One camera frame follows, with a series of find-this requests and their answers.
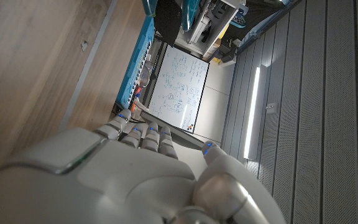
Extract whiteboard with writing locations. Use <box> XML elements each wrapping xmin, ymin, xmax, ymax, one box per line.
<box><xmin>147</xmin><ymin>44</ymin><xmax>211</xmax><ymax>134</ymax></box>

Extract long ceiling light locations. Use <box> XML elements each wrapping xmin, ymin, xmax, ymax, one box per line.
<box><xmin>242</xmin><ymin>66</ymin><xmax>261</xmax><ymax>160</ymax></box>

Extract blue toy piano keyboard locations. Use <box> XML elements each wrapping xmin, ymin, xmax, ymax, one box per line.
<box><xmin>115</xmin><ymin>15</ymin><xmax>156</xmax><ymax>110</ymax></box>

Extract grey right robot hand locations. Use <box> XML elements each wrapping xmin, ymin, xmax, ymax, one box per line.
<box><xmin>0</xmin><ymin>108</ymin><xmax>288</xmax><ymax>224</ymax></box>

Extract white shelf unit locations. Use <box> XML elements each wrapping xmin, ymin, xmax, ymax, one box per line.
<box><xmin>175</xmin><ymin>0</ymin><xmax>241</xmax><ymax>59</ymax></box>

